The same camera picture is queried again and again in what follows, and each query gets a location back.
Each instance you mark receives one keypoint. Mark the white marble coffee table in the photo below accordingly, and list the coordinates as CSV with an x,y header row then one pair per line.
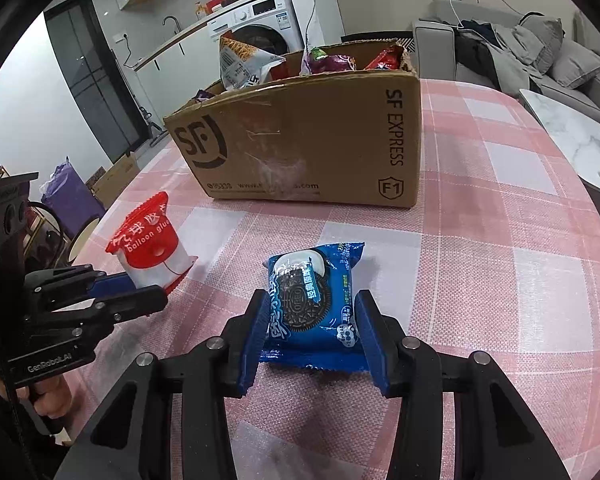
x,y
570,135

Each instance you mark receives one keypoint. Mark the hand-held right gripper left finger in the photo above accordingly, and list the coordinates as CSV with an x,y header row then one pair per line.
x,y
255,342

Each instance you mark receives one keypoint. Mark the dark purple snack packet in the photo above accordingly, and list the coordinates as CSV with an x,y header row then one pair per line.
x,y
203,94

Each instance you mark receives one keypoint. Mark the grey sofa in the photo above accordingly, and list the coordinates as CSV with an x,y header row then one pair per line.
x,y
430,50

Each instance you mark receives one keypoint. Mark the white washing machine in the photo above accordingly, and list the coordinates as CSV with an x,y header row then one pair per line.
x,y
270,10

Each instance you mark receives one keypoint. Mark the black tall cabinet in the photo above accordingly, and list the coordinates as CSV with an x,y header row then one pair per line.
x,y
95,75

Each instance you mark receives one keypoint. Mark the purple grape candy packet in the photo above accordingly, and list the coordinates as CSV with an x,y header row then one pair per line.
x,y
330,63

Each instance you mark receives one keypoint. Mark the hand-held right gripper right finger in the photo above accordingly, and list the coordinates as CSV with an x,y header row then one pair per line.
x,y
375,347

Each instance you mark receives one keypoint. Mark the dark clothes pile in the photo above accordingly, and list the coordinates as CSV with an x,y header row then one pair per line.
x,y
485,55

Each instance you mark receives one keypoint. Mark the curved kitchen faucet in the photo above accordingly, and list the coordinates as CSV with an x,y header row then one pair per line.
x,y
171,22

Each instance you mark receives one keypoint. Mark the small open cardboard box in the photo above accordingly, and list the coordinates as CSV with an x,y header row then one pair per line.
x,y
112,180

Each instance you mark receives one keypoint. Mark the red white glue dispenser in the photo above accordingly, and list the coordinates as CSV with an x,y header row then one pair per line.
x,y
150,240

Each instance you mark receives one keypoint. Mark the brown cardboard box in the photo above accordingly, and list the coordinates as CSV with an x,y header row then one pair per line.
x,y
305,150

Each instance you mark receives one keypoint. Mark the purple bag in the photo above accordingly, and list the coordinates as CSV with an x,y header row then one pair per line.
x,y
72,200

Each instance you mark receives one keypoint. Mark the orange white chips packet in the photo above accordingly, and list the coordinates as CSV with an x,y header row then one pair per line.
x,y
240,67

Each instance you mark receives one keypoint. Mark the blue cookie packet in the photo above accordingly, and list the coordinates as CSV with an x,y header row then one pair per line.
x,y
310,305

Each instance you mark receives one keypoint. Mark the person's left hand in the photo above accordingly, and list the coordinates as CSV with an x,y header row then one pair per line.
x,y
50,402

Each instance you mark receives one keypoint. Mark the red barcode snack packet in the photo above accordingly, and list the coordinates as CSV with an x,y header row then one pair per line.
x,y
382,60

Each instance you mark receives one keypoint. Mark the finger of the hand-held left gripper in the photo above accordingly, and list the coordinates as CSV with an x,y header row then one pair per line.
x,y
112,285
130,302

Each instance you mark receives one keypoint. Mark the pink plaid tablecloth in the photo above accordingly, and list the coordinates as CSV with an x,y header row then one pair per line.
x,y
480,260

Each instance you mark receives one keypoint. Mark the grey cushion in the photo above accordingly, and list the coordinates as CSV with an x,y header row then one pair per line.
x,y
542,40
577,65

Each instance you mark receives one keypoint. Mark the white kitchen counter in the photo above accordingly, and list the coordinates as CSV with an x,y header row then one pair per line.
x,y
175,40

